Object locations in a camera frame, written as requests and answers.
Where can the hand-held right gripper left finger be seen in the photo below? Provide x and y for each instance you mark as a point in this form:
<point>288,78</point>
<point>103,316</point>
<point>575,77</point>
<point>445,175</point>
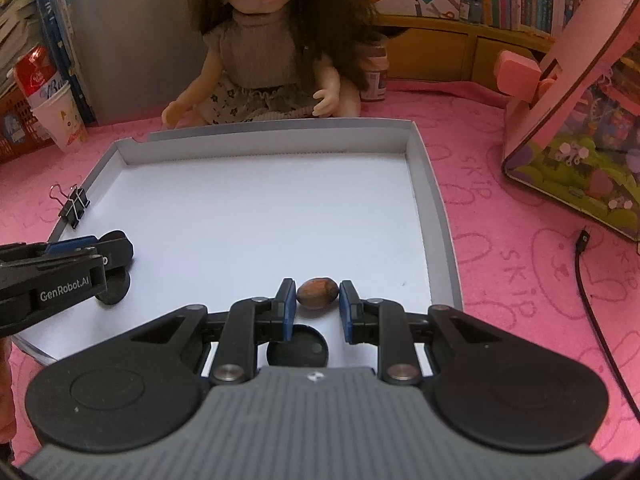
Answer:
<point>286,310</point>

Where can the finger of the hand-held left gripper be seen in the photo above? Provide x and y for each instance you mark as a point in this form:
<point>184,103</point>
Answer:
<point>70,246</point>
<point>117,250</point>

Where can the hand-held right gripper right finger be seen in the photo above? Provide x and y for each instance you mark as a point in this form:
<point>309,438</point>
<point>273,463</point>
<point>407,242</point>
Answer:
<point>346,310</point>

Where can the brown nut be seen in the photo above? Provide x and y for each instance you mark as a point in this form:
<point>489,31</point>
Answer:
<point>316,292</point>

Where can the black round disc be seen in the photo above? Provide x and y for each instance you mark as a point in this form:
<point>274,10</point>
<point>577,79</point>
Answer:
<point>114,290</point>
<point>300,349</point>

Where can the white cardboard tray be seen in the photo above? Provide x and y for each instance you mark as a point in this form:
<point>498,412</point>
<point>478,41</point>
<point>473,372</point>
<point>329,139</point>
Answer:
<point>250,220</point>

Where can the black binder clip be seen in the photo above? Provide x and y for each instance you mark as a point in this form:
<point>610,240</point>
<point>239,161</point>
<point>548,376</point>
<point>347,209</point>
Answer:
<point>75,210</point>

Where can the white paper cup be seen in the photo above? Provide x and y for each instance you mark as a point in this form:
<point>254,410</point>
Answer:
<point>62,120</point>

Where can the orange plastic basket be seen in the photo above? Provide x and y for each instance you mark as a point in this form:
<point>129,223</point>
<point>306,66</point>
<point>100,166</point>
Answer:
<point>15,130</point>

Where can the grey storage box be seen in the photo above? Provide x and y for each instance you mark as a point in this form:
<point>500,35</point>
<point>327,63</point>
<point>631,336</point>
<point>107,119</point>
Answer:
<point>125,35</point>

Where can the blue upright books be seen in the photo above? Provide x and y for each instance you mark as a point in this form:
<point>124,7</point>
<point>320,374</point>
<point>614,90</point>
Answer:
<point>55,25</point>

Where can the small brown jar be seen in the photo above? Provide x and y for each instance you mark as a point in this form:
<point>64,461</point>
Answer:
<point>374,80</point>

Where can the stack of worn books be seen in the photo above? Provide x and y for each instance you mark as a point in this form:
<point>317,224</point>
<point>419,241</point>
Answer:
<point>12,20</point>

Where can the long-haired baby doll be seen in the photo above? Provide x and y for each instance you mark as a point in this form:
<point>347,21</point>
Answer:
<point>255,45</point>

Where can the wooden desk organizer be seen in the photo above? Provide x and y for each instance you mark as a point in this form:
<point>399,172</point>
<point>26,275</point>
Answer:
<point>425,55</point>

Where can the pink foam block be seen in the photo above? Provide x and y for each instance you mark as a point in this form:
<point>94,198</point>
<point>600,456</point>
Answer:
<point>517,75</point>

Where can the pink house-shaped toy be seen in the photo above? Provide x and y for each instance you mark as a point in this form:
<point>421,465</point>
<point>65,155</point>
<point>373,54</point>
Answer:
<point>565,110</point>

